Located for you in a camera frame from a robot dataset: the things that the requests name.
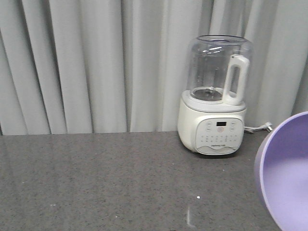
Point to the purple plastic bowl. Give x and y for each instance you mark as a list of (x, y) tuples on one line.
[(281, 173)]

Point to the white blender with clear jar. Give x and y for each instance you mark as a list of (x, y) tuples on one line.
[(212, 108)]

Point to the white pleated curtain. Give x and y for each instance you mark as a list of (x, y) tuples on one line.
[(95, 66)]

